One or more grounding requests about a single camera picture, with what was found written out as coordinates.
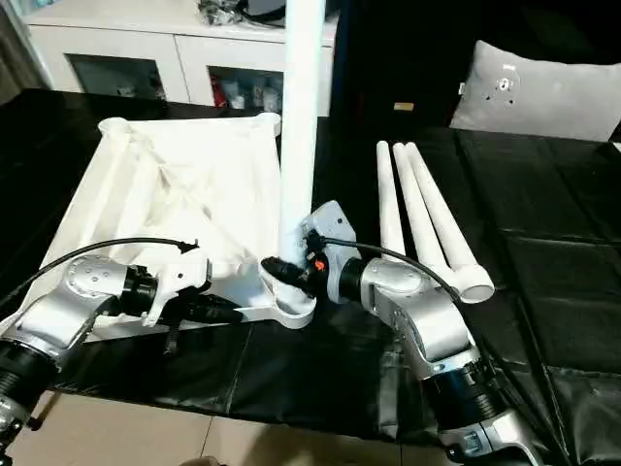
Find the white plastic table leg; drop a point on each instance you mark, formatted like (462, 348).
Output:
(446, 218)
(301, 121)
(417, 204)
(388, 194)

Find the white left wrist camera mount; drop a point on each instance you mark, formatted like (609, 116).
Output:
(179, 281)

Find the black table mat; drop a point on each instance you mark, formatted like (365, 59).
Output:
(533, 218)

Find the grey pillow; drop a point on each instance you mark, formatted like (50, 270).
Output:
(533, 92)

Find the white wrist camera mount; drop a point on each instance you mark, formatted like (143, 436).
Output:
(335, 218)
(179, 281)

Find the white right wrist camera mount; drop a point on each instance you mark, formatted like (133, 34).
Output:
(335, 218)

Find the grey pot on cabinet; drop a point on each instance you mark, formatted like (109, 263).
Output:
(267, 9)

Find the small brown tag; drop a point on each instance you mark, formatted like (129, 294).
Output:
(403, 107)

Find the white plastic table top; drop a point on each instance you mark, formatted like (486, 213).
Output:
(194, 160)

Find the white glass-door cabinet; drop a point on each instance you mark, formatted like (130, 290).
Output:
(170, 48)

